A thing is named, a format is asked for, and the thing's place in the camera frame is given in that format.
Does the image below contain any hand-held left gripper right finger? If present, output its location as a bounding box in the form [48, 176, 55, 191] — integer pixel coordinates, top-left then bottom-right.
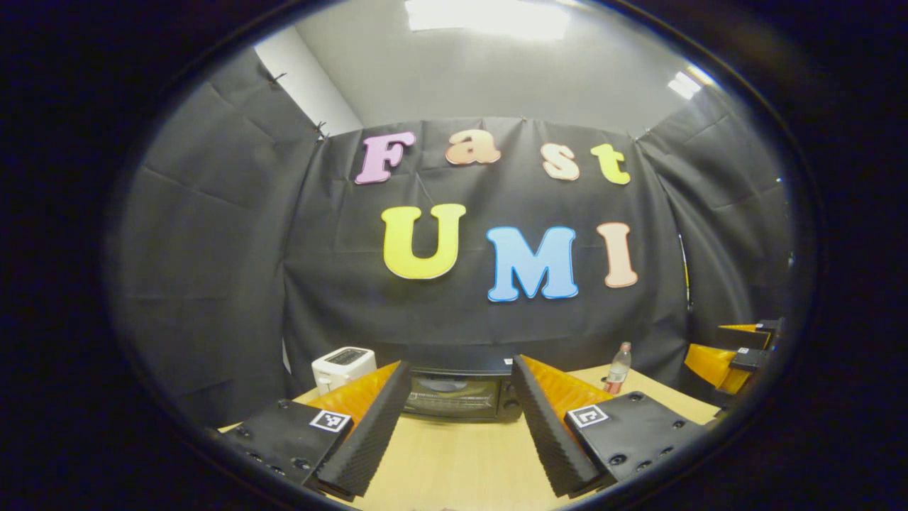
[510, 353, 712, 498]

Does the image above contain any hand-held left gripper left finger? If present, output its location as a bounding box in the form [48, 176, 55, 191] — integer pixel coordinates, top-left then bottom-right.
[211, 359, 414, 497]

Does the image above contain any black electric oven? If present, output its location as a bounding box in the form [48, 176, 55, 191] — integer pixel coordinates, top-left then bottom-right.
[399, 357, 527, 425]

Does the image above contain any white toaster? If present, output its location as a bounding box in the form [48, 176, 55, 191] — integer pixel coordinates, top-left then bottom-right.
[311, 346, 379, 397]

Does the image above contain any clear plastic bottle red label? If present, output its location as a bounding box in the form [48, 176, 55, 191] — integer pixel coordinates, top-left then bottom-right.
[604, 341, 633, 396]

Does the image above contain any black backdrop cloth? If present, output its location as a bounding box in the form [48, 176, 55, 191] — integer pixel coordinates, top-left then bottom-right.
[113, 46, 797, 431]

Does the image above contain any small ceiling light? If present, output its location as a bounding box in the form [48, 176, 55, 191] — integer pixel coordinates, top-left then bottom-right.
[666, 63, 716, 101]

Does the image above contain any ceiling light panel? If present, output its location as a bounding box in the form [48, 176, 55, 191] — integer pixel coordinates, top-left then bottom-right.
[404, 0, 569, 42]

